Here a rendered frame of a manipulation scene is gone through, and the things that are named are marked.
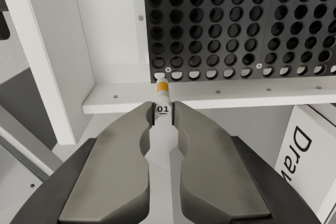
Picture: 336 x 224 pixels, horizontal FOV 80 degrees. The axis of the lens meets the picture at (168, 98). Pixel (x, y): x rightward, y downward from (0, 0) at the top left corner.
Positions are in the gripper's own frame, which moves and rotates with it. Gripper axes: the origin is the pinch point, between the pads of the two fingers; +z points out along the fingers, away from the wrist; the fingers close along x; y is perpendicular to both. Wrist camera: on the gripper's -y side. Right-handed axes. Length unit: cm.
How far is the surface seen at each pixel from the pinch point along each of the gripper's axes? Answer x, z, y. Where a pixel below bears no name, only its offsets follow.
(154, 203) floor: -6, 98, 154
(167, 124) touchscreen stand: 4, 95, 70
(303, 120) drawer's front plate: 21.4, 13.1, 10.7
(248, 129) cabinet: 23.8, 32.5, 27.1
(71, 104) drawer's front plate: -9.2, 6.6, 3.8
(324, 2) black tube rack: 14.4, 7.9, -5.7
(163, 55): 0.1, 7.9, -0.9
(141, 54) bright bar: -2.5, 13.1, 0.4
